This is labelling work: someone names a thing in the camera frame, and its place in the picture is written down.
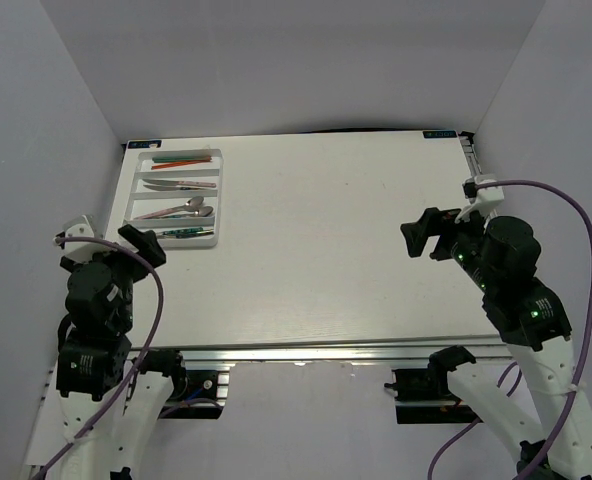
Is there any green handled fork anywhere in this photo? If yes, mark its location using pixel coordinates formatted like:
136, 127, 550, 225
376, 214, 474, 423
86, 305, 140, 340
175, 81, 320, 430
153, 227, 214, 239

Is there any pink handled spoon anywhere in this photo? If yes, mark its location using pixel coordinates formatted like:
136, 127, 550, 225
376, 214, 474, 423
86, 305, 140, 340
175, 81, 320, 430
137, 196, 204, 220

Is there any teal chopstick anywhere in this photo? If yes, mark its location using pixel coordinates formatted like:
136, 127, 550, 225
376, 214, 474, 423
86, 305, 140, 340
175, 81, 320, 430
152, 156, 212, 169
152, 154, 212, 163

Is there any pink handled knife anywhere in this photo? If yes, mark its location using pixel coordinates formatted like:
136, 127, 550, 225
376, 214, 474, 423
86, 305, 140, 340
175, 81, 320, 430
143, 179, 217, 190

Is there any orange chopstick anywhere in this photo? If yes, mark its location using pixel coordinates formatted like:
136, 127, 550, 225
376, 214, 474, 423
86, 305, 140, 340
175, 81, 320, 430
151, 156, 212, 170
151, 160, 210, 171

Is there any aluminium table frame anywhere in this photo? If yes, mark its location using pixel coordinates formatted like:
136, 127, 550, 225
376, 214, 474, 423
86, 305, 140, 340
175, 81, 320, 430
23, 130, 545, 480

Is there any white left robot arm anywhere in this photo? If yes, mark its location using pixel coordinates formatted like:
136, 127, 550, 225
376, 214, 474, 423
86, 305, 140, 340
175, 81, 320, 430
34, 216, 188, 479

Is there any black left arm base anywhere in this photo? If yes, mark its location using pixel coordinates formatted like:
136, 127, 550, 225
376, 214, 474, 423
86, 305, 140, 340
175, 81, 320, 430
159, 360, 229, 420

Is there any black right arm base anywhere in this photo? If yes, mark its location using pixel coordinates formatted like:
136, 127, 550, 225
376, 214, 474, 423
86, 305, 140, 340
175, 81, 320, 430
384, 368, 476, 425

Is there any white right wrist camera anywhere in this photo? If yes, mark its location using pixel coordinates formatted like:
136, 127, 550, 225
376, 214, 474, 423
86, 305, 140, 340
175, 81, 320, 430
455, 174, 505, 223

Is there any green handled spoon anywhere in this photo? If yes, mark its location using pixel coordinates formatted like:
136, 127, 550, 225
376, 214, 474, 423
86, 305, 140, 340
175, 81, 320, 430
153, 206, 214, 219

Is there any white cutlery tray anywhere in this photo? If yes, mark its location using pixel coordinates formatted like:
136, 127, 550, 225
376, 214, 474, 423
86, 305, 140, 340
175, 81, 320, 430
111, 143, 224, 250

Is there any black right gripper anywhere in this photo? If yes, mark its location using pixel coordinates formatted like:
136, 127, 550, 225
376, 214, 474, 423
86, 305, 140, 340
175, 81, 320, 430
399, 202, 496, 292

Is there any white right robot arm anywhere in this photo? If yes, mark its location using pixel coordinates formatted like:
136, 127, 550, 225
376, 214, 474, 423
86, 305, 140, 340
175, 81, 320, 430
400, 208, 592, 479

